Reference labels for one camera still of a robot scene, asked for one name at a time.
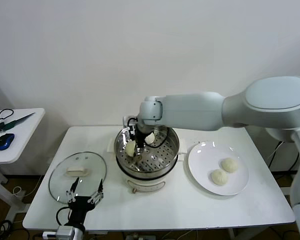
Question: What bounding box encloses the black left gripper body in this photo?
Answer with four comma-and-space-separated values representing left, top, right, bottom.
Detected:
65, 196, 96, 227

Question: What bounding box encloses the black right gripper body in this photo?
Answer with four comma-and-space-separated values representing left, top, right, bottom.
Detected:
134, 124, 148, 151

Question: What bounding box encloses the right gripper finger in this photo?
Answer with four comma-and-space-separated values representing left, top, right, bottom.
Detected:
135, 146, 145, 162

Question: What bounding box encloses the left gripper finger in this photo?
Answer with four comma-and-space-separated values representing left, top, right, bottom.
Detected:
88, 178, 105, 205
65, 176, 81, 204

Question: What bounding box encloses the glass lid with white handle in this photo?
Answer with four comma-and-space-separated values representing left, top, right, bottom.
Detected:
48, 151, 108, 204

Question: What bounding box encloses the stainless steel steamer basket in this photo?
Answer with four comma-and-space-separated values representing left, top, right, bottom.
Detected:
107, 125, 188, 176

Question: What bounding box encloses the white electric cooker pot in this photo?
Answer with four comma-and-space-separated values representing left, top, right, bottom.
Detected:
116, 152, 188, 195

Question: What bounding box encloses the white side table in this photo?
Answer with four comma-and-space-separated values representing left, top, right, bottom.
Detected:
0, 107, 46, 223

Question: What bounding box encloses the white round plate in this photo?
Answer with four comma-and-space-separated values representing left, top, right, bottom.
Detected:
187, 141, 250, 196

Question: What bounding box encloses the blue computer mouse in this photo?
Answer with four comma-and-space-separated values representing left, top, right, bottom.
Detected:
0, 133, 16, 151

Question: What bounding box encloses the black furniture foot bar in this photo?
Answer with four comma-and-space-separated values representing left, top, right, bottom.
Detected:
271, 170, 300, 180

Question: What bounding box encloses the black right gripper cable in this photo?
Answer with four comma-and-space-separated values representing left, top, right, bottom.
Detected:
126, 115, 139, 138

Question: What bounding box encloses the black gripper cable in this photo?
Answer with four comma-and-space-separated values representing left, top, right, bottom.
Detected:
55, 206, 71, 226
126, 115, 139, 138

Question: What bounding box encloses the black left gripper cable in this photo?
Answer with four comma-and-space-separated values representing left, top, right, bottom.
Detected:
55, 206, 71, 226

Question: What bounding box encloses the white floor cable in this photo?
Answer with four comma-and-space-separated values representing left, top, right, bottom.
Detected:
12, 186, 27, 198

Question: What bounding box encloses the black floor cable bundle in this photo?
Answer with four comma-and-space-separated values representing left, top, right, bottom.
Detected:
0, 219, 31, 240

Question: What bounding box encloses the green handled blade tool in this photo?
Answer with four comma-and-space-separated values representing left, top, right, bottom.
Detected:
0, 112, 36, 132

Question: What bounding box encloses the black looped cable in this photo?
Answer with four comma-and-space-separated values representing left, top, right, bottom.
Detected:
0, 108, 15, 126

